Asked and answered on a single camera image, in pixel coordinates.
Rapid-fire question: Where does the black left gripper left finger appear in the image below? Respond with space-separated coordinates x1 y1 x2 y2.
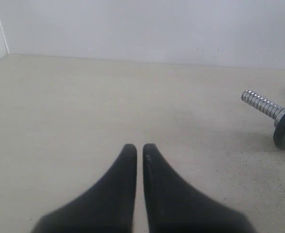
32 144 137 233

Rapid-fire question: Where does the chrome threaded dumbbell bar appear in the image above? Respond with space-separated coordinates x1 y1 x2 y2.
241 90 284 119

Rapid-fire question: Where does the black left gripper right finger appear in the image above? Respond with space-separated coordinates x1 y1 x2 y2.
143 144 251 233

